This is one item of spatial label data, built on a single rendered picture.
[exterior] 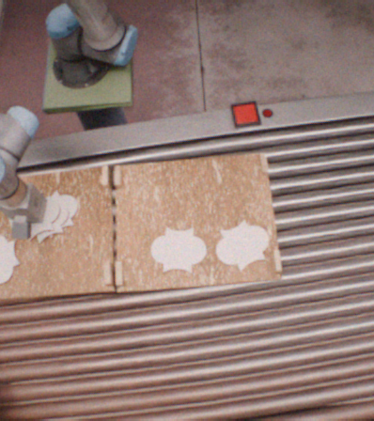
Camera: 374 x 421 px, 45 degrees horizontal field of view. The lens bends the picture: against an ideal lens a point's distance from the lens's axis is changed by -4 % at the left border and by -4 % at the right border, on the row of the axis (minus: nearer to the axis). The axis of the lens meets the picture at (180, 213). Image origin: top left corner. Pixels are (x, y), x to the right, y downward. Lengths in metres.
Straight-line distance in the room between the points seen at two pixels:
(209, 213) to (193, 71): 1.52
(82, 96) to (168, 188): 0.44
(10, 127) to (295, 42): 2.05
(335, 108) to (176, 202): 0.55
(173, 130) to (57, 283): 0.53
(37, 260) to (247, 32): 1.98
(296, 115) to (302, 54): 1.38
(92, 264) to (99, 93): 0.56
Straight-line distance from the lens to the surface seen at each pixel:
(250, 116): 1.35
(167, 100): 2.53
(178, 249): 1.17
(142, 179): 1.26
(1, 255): 1.29
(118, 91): 1.47
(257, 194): 1.23
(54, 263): 1.23
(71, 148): 1.38
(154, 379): 1.15
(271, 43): 2.77
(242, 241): 1.17
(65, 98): 1.50
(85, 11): 1.15
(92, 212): 1.25
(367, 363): 1.20
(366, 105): 1.45
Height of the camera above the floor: 2.06
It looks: 69 degrees down
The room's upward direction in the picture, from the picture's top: 12 degrees counter-clockwise
